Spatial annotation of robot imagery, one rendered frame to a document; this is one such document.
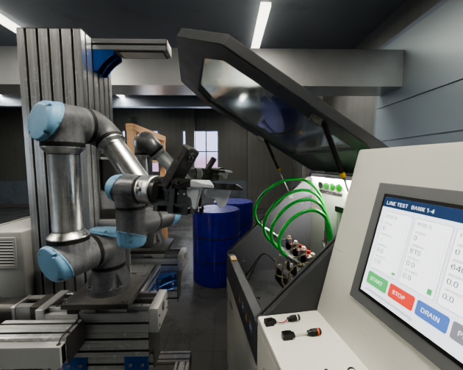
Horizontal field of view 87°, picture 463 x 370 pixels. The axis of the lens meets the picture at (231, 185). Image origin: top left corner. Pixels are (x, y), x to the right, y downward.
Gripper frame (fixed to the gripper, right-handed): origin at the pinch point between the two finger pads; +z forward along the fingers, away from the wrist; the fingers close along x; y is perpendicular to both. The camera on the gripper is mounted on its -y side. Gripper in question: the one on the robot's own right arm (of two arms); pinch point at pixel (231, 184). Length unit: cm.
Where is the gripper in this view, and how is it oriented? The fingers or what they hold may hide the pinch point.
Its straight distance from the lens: 52.6
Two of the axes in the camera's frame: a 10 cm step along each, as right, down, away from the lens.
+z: 9.1, 0.4, -4.2
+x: -4.1, -0.6, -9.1
